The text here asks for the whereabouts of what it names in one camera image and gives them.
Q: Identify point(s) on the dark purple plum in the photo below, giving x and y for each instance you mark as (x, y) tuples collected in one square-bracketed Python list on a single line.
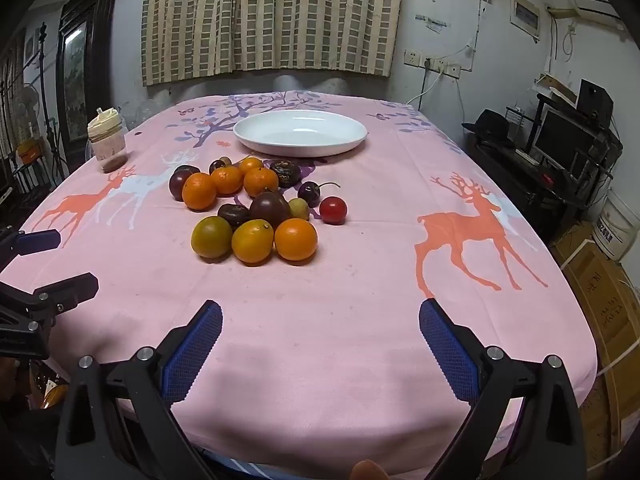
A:
[(270, 208), (178, 184)]

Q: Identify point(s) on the black hat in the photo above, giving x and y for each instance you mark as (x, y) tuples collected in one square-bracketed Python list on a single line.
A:
[(492, 124)]

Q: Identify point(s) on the checked beige curtain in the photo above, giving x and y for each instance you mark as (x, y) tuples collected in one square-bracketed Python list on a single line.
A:
[(270, 15)]

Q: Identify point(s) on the white wall socket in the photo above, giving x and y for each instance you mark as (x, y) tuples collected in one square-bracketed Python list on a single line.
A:
[(453, 70), (436, 65), (412, 58)]

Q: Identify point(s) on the greenish mandarin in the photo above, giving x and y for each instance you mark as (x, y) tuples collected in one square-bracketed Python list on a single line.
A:
[(212, 236)]

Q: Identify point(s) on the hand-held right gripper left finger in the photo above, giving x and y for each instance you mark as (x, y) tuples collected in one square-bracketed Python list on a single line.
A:
[(192, 355)]

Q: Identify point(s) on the dark cherry with stem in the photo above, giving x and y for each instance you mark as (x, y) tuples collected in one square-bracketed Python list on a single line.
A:
[(309, 193)]

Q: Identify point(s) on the computer monitor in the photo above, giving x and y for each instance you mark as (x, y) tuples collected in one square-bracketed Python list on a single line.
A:
[(562, 137)]

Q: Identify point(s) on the glass jar with cream lid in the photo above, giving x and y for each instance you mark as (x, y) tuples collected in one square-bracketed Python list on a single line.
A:
[(106, 142)]

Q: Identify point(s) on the wrinkled dark passion fruit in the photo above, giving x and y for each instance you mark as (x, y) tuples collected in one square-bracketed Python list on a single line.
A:
[(286, 173)]

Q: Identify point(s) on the pink deer print tablecloth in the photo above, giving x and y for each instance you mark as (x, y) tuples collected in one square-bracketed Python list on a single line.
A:
[(325, 310)]

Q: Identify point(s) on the large bumpy orange mandarin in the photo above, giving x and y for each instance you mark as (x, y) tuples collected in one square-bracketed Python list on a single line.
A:
[(199, 191)]

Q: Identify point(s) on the black tripod stand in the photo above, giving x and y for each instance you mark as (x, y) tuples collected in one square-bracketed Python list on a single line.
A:
[(47, 110)]

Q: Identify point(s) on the yellow orange mandarin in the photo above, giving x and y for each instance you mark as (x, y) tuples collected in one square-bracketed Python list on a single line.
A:
[(252, 241)]

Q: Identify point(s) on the dark water chestnut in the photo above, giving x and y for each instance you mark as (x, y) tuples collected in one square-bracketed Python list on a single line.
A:
[(217, 166), (233, 214)]

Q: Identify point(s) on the dark wooden framed picture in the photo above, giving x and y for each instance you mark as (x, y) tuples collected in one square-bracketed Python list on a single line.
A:
[(80, 60)]

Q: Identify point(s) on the black speaker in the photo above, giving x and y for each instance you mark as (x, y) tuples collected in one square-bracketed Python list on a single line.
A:
[(595, 100)]

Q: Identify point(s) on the yellowish longan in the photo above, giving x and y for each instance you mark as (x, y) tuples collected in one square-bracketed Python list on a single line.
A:
[(299, 208)]

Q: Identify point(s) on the black metal desk rack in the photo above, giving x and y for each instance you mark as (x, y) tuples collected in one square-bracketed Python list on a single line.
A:
[(525, 180)]

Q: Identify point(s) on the standing fan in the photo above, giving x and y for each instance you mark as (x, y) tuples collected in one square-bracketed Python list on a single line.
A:
[(25, 110)]

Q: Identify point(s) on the white plastic bucket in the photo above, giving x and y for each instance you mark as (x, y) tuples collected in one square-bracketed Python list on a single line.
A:
[(617, 227)]

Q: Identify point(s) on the person's right hand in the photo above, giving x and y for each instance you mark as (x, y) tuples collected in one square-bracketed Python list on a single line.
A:
[(367, 472)]

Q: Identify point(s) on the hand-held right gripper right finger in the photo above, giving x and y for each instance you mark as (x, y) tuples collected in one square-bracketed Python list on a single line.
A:
[(447, 355)]

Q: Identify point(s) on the white plate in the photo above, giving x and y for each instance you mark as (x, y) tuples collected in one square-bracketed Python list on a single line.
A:
[(300, 132)]

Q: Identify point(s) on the white electrical panel box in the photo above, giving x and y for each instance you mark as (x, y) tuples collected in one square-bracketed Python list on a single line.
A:
[(526, 15)]

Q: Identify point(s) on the brown cardboard box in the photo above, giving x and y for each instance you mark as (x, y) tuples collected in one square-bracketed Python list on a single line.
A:
[(600, 290)]

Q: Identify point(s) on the orange box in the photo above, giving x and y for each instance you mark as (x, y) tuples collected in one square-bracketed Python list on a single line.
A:
[(27, 151)]

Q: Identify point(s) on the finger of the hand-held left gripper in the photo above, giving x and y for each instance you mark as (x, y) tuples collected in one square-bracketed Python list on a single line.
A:
[(65, 292), (37, 241)]

